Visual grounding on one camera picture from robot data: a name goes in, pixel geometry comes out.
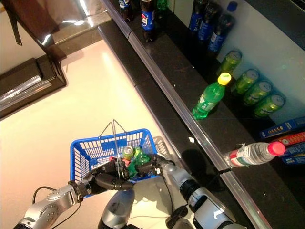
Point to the black display counter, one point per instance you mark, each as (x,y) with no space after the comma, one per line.
(28,81)

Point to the Pepsi bottle cartoon label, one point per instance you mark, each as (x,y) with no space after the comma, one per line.
(125,9)

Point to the Pepsi bottle globe logo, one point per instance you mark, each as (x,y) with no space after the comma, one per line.
(147,21)

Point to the black shelf board clear rail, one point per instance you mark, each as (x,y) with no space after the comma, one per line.
(190,71)

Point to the white paper scrap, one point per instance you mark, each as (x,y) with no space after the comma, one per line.
(191,140)

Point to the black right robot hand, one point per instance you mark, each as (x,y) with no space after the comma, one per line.
(155,167)

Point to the clear water bottle red cap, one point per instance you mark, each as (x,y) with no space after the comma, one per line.
(255,153)

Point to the blue plastic shopping basket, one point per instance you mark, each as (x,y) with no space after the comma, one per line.
(81,152)

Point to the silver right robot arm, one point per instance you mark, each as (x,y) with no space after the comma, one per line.
(202,202)

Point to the silver left robot leg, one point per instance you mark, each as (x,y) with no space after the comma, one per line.
(116,210)

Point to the black base shelf board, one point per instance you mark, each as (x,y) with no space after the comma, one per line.
(133,59)

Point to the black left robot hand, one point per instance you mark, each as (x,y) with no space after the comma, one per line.
(104,176)

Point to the brown glossy side panel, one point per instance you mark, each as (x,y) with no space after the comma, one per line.
(59,19)

